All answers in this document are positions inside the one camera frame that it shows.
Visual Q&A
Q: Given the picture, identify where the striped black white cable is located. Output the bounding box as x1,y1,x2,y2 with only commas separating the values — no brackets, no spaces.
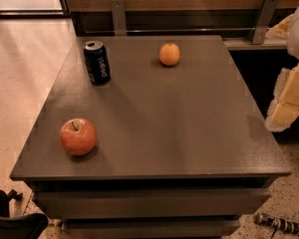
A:
253,212,299,239

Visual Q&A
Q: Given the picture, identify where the right metal wall bracket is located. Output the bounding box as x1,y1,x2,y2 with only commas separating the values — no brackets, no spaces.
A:
248,0,279,45

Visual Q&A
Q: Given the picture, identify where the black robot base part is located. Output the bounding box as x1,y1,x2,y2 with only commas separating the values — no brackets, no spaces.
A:
0,186,50,239

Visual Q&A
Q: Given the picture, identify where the metal wall bracket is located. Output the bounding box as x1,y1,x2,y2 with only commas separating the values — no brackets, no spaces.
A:
111,0,127,36
248,0,279,45

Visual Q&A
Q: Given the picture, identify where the dark grey drawer cabinet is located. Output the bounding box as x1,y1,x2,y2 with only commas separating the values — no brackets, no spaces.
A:
11,36,290,239

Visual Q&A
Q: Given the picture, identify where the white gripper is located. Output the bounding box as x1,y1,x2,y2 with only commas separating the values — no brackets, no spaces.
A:
265,7,299,132

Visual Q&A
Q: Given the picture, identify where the red apple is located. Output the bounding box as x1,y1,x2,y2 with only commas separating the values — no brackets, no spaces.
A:
59,119,97,156

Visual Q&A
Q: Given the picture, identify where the dark blue Pepsi can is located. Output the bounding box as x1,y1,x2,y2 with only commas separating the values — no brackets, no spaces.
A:
83,41,111,86

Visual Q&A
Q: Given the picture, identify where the left metal wall bracket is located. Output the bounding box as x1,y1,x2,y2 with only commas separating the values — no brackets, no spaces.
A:
111,0,127,36

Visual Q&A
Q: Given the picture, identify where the orange fruit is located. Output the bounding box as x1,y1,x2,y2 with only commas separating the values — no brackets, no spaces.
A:
158,43,180,67

